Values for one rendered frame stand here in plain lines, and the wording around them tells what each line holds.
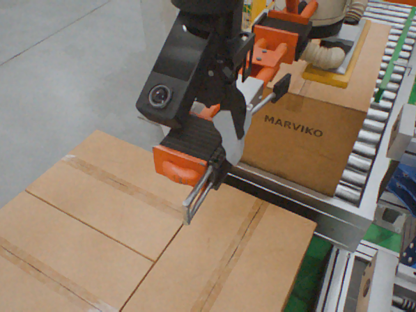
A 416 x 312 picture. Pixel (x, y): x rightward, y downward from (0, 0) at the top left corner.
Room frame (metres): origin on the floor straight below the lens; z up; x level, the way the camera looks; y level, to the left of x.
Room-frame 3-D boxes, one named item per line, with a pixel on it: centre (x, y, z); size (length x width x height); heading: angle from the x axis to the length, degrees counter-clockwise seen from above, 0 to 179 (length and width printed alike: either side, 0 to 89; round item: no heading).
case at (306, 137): (1.16, -0.41, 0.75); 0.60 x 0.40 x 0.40; 154
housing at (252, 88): (0.46, -0.05, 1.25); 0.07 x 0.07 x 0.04; 64
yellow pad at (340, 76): (0.84, -0.34, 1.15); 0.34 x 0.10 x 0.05; 154
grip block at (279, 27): (0.65, -0.15, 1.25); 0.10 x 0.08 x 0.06; 64
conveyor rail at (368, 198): (1.71, -1.11, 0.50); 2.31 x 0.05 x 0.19; 150
